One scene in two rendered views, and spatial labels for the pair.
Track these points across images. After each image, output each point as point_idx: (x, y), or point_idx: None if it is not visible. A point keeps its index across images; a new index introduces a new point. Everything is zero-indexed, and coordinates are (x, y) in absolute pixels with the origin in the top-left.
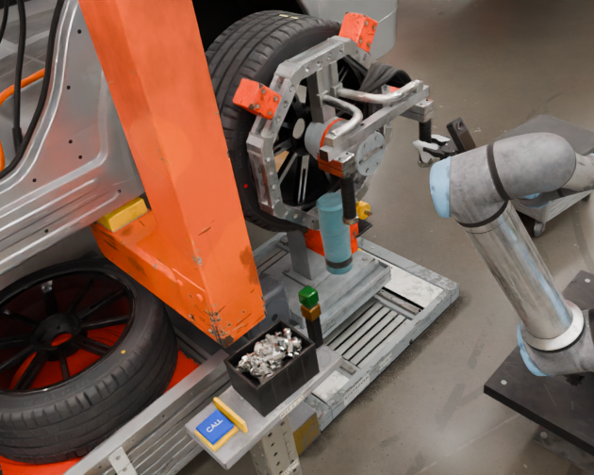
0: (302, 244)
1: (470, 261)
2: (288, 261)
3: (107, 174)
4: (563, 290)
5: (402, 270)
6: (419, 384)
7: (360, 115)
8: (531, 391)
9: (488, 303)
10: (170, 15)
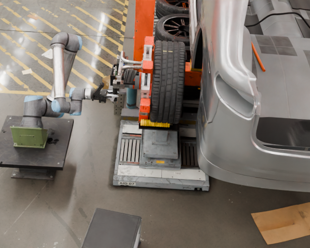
0: None
1: (121, 206)
2: (173, 138)
3: (192, 47)
4: (65, 156)
5: (139, 175)
6: (104, 150)
7: (121, 58)
8: (60, 122)
9: (100, 189)
10: None
